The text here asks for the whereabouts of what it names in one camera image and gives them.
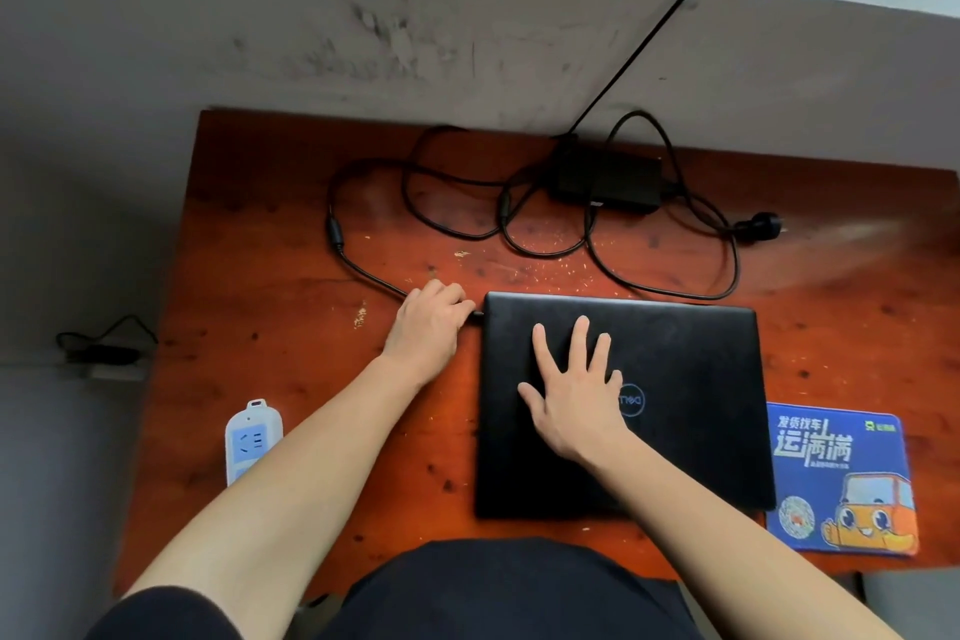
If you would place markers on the person's right forearm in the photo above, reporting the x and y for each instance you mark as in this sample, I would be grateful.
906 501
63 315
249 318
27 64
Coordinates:
720 549

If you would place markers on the person's right hand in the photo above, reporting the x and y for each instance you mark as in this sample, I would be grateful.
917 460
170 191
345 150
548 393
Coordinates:
581 414

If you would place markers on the black power adapter brick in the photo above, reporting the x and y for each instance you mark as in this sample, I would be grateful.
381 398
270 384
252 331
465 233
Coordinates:
607 174

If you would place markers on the person's left forearm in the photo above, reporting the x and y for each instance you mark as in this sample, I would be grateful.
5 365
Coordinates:
300 474

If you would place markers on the black laptop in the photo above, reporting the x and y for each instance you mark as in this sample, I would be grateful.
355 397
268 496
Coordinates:
690 399

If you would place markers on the blue cartoon car mouse pad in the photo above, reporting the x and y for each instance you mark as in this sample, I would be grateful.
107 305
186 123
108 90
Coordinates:
840 482

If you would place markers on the person's right middle finger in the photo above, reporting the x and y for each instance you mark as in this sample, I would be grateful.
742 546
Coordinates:
579 347

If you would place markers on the white and blue power strip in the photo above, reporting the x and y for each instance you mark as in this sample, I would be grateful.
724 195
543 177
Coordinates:
251 441

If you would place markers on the person's right thumb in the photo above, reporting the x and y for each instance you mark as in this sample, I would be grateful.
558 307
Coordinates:
534 405

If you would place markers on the person's right little finger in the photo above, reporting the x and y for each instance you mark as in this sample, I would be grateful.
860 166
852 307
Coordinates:
613 386

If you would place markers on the person's black shirt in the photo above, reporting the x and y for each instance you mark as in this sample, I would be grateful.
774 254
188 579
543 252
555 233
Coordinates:
510 594

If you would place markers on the person's left hand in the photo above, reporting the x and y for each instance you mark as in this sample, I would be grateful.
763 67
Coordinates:
425 336

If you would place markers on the person's left fingers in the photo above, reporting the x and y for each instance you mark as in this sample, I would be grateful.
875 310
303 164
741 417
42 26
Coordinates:
448 298

